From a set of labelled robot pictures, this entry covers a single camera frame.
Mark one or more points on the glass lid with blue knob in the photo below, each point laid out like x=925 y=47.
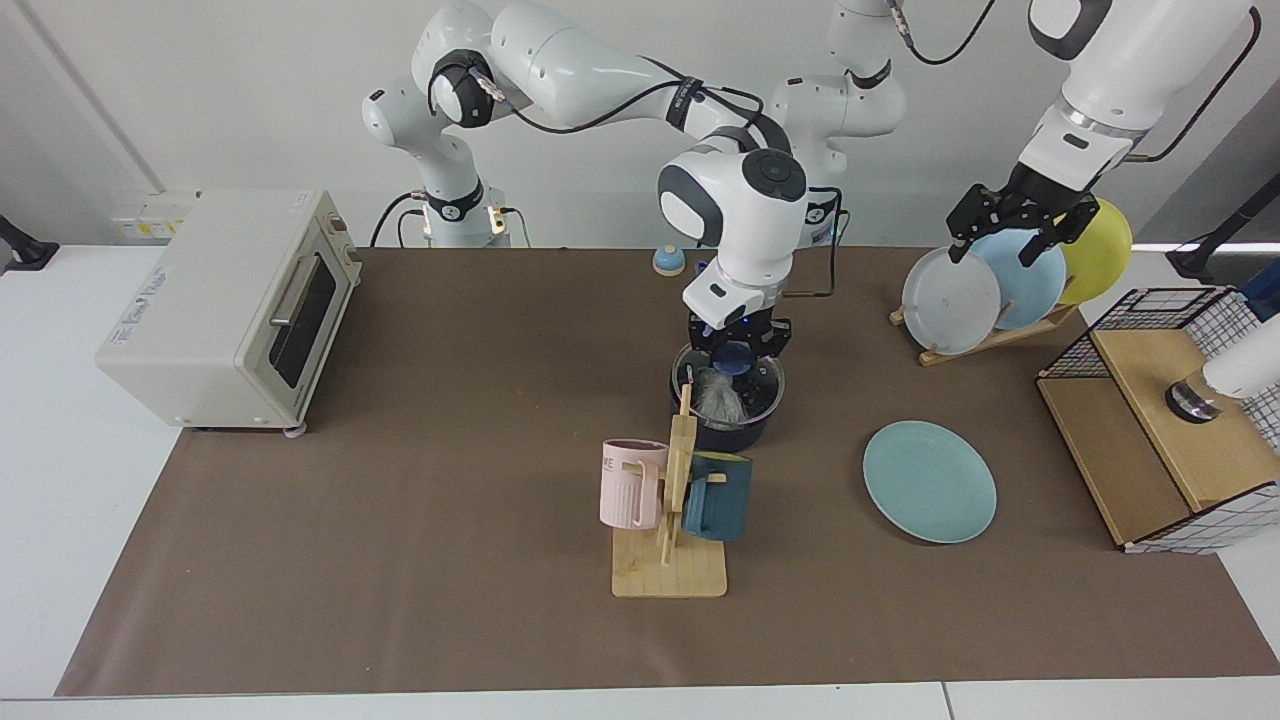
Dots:
x=765 y=390

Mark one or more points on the white vermicelli bundle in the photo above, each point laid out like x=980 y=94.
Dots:
x=722 y=398

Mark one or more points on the light blue plate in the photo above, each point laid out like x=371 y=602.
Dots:
x=1030 y=290

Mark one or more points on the yellow plate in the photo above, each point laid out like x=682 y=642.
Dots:
x=1100 y=255

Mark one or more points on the grey plate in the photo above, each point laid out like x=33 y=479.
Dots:
x=950 y=305

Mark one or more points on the wooden plate rack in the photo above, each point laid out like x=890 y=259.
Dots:
x=935 y=357

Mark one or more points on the green plate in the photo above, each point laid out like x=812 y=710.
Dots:
x=930 y=485

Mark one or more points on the small blue round thing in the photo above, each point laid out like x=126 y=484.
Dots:
x=668 y=265

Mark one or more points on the dark teal cup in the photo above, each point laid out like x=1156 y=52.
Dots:
x=720 y=510

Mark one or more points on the pink cup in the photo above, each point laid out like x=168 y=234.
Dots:
x=630 y=495

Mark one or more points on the dark blue object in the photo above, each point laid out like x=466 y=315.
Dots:
x=1265 y=290

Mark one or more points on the white cylinder with dark end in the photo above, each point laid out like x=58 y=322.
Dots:
x=1245 y=365

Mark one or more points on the wooden cup stand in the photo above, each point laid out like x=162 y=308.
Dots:
x=670 y=575

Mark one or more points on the brown table cloth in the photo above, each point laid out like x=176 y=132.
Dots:
x=480 y=600

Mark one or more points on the pale toaster oven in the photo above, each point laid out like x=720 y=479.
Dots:
x=180 y=340

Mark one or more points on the white wall outlet strip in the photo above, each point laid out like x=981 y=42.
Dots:
x=150 y=222

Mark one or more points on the black clamp mount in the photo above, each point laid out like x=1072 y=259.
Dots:
x=25 y=250

